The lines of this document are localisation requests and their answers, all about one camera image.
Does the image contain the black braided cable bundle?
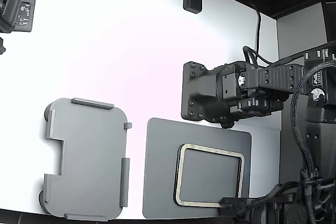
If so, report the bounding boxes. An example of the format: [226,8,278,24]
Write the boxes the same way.
[290,61,336,224]

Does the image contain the black camera module with board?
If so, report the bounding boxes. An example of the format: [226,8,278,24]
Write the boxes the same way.
[0,0,36,35]

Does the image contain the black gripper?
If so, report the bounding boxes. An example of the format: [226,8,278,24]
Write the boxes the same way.
[219,195,286,224]

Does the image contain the gray flat base plate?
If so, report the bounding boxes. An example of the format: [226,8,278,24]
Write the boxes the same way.
[141,118,253,219]

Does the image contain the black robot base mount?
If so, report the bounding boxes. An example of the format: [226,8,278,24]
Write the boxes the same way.
[181,61,237,130]

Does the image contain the dark frame stack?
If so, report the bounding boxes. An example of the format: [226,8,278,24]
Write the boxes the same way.
[172,145,244,209]

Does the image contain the gray box with edge lips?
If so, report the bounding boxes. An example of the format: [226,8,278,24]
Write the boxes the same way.
[38,97,133,222]

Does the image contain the black smooth cable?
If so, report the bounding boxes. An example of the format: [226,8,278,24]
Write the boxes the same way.
[246,0,263,62]

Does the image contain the beige rectangular frame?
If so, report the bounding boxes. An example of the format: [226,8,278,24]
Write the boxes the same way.
[175,144,245,208]

